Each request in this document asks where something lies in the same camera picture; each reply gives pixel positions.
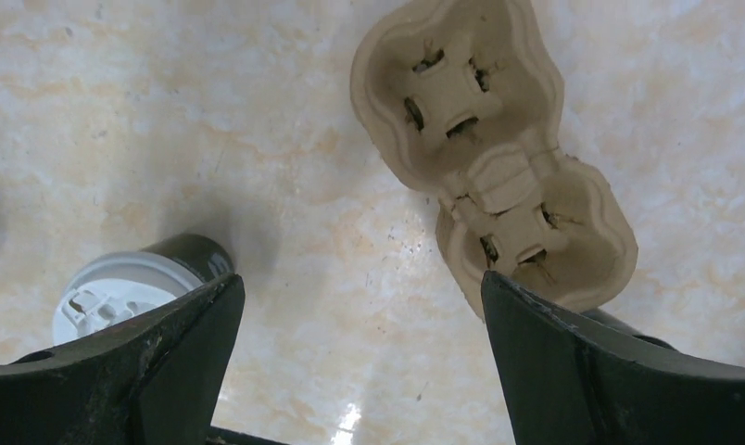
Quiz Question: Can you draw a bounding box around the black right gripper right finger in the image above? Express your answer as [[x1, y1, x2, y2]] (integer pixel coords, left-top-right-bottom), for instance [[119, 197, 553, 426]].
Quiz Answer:
[[481, 271, 745, 444]]

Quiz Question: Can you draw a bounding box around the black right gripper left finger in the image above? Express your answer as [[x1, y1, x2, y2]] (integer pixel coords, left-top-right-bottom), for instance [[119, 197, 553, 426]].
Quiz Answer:
[[0, 273, 245, 444]]

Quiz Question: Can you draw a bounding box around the brown pulp cup carrier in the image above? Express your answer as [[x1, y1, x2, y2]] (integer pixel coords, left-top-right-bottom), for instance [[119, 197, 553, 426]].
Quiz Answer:
[[350, 1, 638, 315]]

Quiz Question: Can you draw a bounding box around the single dark plastic cup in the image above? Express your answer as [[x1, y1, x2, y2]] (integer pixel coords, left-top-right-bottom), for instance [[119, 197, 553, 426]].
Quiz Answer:
[[142, 233, 234, 283]]

